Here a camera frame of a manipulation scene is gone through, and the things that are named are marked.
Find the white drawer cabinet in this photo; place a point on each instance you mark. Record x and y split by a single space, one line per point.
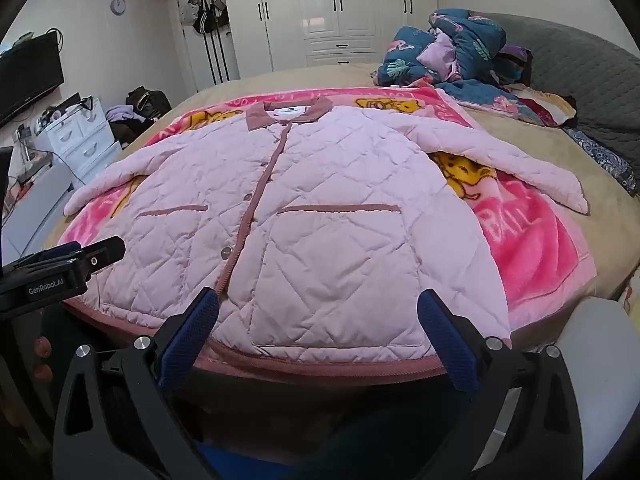
75 130

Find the blue floral quilt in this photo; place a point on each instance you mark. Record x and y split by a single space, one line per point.
470 45

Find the black wall television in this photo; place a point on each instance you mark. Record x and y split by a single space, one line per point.
25 80

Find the pink printed blanket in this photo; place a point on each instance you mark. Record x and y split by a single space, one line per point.
530 255

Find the person's left hand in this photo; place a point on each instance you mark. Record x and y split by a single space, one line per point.
42 347

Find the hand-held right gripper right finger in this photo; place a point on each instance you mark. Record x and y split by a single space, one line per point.
447 340

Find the hanging bags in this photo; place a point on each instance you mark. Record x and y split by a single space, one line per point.
205 12

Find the bed with tan bedspread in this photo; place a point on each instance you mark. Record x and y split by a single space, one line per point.
325 77

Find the red and yellow cloth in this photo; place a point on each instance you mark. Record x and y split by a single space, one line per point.
545 105

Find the purple clothes pile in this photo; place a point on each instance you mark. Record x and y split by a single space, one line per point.
119 112

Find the dark brown bag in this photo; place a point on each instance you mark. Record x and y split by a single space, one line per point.
147 102

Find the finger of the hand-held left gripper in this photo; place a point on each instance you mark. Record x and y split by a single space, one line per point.
102 255
55 251

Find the white wardrobe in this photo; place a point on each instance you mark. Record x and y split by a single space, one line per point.
320 10

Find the grey quilted headboard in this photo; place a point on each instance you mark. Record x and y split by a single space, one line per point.
590 75

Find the round wall clock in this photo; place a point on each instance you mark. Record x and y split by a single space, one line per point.
118 5

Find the person's dark blue clothing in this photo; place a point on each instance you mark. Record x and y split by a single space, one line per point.
360 445

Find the purple striped cloth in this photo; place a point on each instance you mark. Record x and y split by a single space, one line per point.
515 62

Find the pink quilted jacket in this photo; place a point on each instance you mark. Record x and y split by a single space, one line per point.
320 240

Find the white door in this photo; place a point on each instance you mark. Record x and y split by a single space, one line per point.
200 60

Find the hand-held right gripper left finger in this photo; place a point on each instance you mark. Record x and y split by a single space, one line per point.
192 340

